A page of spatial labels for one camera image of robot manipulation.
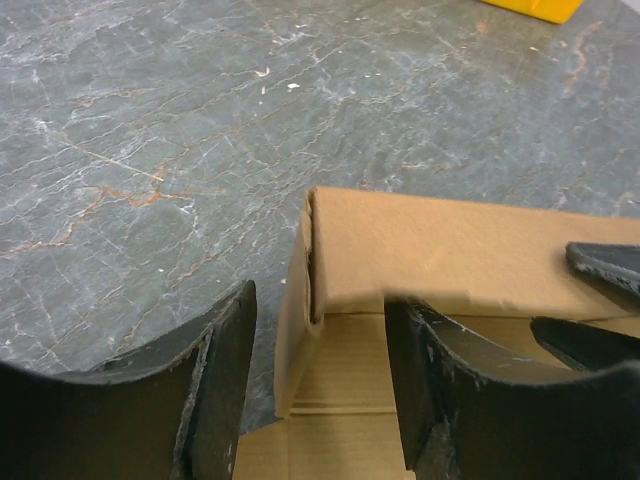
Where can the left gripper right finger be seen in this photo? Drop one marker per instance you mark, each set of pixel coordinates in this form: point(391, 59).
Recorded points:
point(469, 408)

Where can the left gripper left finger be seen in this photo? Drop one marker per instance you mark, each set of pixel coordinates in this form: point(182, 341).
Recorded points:
point(169, 409)

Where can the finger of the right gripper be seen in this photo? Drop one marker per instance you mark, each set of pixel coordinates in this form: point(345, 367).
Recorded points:
point(584, 347)
point(616, 264)

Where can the brown cardboard box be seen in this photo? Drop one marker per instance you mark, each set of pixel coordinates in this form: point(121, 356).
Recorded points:
point(492, 268)

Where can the yellow plastic tray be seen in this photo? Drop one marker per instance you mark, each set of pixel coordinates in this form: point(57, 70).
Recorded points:
point(553, 11)

